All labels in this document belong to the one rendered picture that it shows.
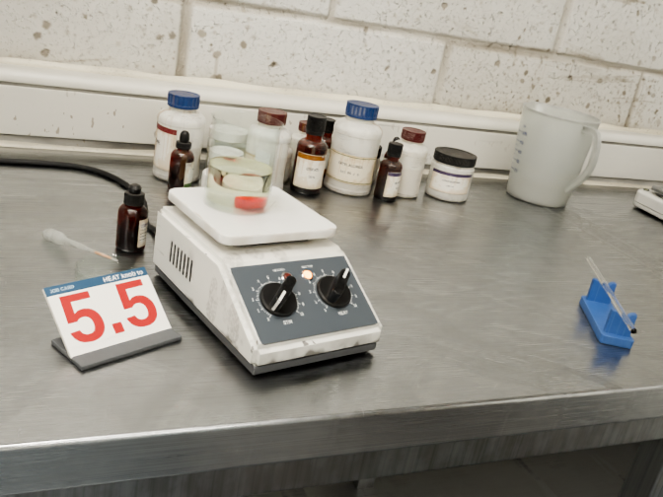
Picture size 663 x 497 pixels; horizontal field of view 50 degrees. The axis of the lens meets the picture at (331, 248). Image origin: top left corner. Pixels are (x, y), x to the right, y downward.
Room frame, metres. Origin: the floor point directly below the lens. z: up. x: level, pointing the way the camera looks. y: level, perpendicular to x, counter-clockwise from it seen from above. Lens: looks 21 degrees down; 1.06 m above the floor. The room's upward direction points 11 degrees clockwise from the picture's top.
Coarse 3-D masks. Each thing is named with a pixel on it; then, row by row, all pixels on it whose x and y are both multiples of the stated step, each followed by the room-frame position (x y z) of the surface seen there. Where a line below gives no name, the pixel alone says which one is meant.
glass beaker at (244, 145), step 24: (216, 120) 0.60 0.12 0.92; (240, 120) 0.65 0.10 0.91; (264, 120) 0.65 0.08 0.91; (216, 144) 0.60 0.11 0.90; (240, 144) 0.59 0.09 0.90; (264, 144) 0.60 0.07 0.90; (216, 168) 0.59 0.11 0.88; (240, 168) 0.59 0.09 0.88; (264, 168) 0.60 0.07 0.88; (216, 192) 0.59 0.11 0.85; (240, 192) 0.59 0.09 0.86; (264, 192) 0.60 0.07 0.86
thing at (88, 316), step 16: (96, 288) 0.51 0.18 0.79; (112, 288) 0.52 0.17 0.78; (128, 288) 0.53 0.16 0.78; (144, 288) 0.53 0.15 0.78; (64, 304) 0.48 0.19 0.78; (80, 304) 0.49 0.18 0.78; (96, 304) 0.50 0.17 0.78; (112, 304) 0.51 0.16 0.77; (128, 304) 0.51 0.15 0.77; (144, 304) 0.52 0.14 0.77; (64, 320) 0.47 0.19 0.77; (80, 320) 0.48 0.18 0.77; (96, 320) 0.49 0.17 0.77; (112, 320) 0.49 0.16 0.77; (128, 320) 0.50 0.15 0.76; (144, 320) 0.51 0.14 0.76; (160, 320) 0.52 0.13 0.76; (80, 336) 0.47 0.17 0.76; (96, 336) 0.48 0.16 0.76; (112, 336) 0.48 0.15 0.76
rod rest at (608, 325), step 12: (600, 288) 0.75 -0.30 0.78; (612, 288) 0.75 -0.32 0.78; (588, 300) 0.75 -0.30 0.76; (600, 300) 0.75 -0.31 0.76; (588, 312) 0.72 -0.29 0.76; (600, 312) 0.72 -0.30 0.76; (612, 312) 0.67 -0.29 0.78; (600, 324) 0.69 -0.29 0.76; (612, 324) 0.67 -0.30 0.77; (624, 324) 0.67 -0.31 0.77; (600, 336) 0.67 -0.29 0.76; (612, 336) 0.67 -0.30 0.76; (624, 336) 0.67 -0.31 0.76
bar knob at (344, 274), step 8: (344, 272) 0.56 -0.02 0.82; (320, 280) 0.56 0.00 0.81; (328, 280) 0.56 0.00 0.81; (336, 280) 0.55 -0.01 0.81; (344, 280) 0.55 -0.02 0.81; (320, 288) 0.55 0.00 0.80; (328, 288) 0.55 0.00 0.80; (336, 288) 0.54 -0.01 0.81; (344, 288) 0.56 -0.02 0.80; (320, 296) 0.55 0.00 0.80; (328, 296) 0.54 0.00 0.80; (336, 296) 0.54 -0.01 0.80; (344, 296) 0.56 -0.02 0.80; (328, 304) 0.54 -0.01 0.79; (336, 304) 0.54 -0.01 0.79; (344, 304) 0.55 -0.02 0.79
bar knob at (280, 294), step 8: (288, 280) 0.52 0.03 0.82; (296, 280) 0.53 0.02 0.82; (264, 288) 0.52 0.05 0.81; (272, 288) 0.53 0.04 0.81; (280, 288) 0.51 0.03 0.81; (288, 288) 0.52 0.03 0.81; (264, 296) 0.52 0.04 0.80; (272, 296) 0.52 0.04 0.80; (280, 296) 0.51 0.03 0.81; (288, 296) 0.53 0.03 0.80; (264, 304) 0.51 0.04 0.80; (272, 304) 0.50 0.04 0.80; (280, 304) 0.50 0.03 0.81; (288, 304) 0.52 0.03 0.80; (296, 304) 0.52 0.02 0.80; (272, 312) 0.51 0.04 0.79; (280, 312) 0.51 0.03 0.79; (288, 312) 0.51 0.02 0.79
